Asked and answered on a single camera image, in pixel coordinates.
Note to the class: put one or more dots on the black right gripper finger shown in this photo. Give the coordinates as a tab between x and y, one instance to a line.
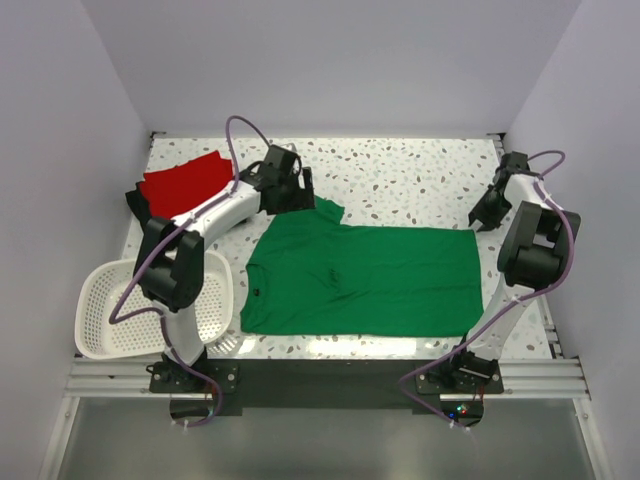
487	226
477	214

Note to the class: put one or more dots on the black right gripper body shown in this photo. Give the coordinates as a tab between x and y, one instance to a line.
493	206

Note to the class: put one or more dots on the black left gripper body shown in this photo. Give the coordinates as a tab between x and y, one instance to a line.
291	196

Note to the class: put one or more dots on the green t shirt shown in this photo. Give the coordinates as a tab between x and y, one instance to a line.
312	274

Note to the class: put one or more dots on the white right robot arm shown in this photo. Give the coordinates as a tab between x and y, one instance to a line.
534	258

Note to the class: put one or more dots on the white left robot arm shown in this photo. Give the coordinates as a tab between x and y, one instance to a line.
170	266

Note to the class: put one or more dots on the folded red t shirt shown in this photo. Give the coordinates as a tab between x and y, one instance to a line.
174	191

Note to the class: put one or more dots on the folded black t shirt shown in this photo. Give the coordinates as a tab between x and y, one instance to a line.
139	206

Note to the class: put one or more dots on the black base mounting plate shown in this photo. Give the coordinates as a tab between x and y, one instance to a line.
228	387

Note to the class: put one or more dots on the white plastic basket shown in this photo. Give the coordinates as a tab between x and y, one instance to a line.
97	339

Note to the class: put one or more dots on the aluminium front rail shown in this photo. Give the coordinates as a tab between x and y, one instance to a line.
532	366

